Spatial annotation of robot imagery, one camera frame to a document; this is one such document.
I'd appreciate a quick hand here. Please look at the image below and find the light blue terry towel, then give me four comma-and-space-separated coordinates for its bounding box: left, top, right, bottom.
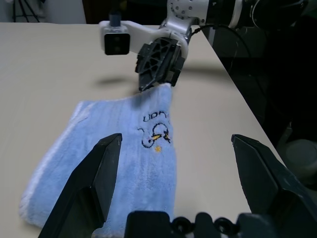
19, 83, 179, 238

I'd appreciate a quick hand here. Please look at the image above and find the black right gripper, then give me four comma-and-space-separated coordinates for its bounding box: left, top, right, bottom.
135, 36, 186, 92

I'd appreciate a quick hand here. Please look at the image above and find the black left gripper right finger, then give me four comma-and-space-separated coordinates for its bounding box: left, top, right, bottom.
231, 133, 317, 238

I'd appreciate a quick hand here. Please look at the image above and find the black tripod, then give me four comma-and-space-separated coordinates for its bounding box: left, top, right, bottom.
11, 0, 41, 23

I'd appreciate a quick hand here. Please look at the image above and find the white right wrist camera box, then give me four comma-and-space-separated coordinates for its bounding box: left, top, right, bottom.
99, 20, 191, 56

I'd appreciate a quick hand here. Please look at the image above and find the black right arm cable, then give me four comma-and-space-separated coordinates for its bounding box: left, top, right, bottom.
191, 23, 251, 60

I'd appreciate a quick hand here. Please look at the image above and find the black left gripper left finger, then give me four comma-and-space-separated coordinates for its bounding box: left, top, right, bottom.
37, 133, 123, 238

